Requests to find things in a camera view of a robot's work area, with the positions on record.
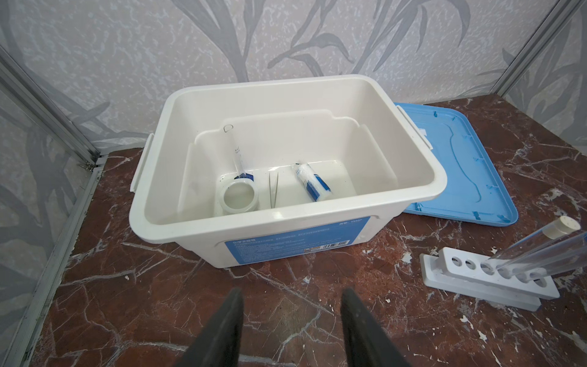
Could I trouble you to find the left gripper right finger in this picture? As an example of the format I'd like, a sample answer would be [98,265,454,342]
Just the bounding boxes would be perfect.
[340,288,410,367]

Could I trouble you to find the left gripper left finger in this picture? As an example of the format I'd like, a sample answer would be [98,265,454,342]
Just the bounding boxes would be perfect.
[174,288,244,366]

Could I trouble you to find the large white ceramic dish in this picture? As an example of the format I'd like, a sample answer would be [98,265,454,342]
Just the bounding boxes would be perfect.
[218,178,259,215]

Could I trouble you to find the white gauze roll blue label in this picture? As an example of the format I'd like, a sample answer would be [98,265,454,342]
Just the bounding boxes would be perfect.
[293,163,332,202]

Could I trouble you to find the blue base small flask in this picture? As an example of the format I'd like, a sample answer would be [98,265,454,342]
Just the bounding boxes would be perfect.
[223,124,254,181]

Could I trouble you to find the white plastic storage bin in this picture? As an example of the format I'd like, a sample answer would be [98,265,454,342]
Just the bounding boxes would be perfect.
[128,75,448,268]

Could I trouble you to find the blue plastic bin lid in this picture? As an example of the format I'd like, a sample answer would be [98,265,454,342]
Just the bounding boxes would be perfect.
[397,103,519,227]

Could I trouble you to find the blue-capped test tube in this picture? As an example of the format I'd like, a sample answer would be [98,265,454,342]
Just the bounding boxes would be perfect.
[516,249,586,282]
[498,232,586,278]

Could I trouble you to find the cork-stoppered glass test tube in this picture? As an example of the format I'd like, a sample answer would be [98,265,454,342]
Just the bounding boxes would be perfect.
[482,216,581,274]

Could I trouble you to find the white test tube rack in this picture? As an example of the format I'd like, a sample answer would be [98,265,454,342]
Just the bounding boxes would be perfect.
[420,247,560,311]

